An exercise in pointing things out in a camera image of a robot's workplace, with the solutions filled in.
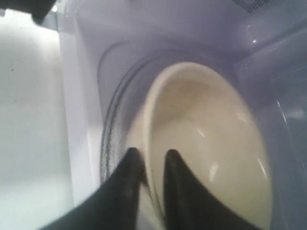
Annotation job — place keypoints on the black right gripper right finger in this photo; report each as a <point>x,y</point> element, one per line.
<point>189,205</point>

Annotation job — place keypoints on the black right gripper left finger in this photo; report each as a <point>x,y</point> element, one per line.
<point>114,206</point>

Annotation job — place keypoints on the cream ceramic bowl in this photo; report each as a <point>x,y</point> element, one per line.
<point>191,108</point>

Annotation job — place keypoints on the glass microwave turntable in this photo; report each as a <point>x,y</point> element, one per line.
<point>135,72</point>

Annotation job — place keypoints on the white microwave oven body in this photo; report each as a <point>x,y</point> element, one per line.
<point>264,41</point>

